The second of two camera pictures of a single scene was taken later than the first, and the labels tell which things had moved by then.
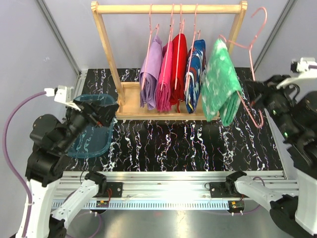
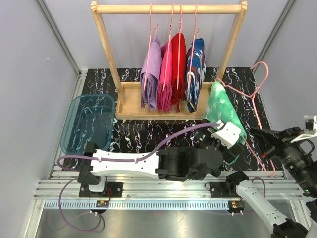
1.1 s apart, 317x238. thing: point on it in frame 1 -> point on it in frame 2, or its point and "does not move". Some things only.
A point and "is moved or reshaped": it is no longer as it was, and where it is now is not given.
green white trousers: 221,85 is moved or reshaped
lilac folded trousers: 150,72 does not move
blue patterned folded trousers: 194,74 does not move
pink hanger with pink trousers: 164,100 does not move
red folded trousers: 180,65 does not move
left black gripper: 92,115 -> 233,150
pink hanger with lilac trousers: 155,29 does not move
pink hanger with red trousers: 179,58 does not move
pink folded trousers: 164,79 does not move
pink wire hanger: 246,107 -> 270,175
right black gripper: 263,91 -> 272,143
